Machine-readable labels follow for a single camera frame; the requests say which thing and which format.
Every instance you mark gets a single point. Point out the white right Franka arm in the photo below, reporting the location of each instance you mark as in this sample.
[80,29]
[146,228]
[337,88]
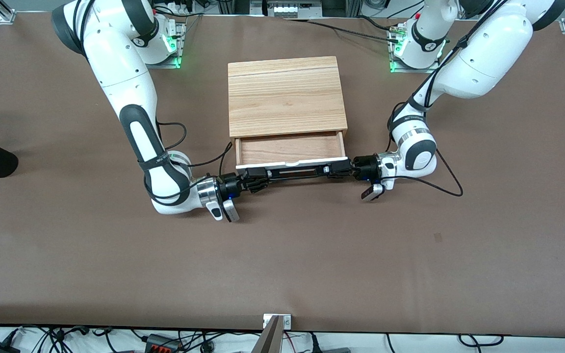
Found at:
[120,54]

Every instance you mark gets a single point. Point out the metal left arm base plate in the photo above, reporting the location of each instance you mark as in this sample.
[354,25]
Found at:
[412,70]

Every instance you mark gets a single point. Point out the brown angled bar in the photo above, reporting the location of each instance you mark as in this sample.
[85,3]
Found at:
[269,340]

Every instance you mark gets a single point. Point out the light wooden drawer cabinet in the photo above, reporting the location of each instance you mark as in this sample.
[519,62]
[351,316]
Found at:
[287,98]

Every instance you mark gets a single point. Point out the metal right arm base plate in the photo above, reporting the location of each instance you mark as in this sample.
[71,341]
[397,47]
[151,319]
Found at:
[177,61]

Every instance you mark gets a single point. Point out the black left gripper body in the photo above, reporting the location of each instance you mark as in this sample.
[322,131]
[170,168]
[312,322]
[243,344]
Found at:
[364,166]

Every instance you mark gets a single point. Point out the black power adapter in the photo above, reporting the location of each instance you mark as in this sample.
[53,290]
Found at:
[0,348]

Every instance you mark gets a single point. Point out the small metal edge bracket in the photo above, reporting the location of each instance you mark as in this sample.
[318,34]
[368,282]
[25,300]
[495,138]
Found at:
[286,321]

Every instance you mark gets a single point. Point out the black orange electronic box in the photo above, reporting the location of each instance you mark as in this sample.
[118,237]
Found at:
[162,343]

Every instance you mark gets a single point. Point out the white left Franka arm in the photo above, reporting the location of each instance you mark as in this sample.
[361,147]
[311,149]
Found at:
[483,54]

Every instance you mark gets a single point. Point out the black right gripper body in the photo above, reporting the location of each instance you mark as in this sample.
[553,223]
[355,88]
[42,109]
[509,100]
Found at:
[230,187]

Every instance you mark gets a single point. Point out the white power strip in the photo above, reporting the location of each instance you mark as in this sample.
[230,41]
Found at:
[287,9]

